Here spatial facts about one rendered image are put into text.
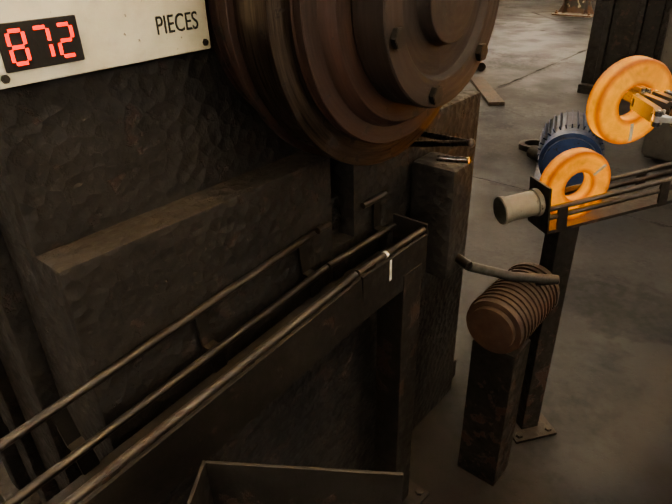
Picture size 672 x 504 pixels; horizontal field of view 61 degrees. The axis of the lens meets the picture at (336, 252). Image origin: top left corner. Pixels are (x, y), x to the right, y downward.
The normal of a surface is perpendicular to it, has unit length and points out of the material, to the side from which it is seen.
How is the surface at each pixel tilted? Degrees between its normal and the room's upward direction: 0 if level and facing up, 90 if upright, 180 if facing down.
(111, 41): 90
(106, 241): 0
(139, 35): 90
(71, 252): 0
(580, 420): 0
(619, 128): 93
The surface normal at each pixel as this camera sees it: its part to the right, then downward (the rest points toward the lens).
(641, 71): 0.25, 0.51
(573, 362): -0.02, -0.87
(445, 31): 0.76, 0.30
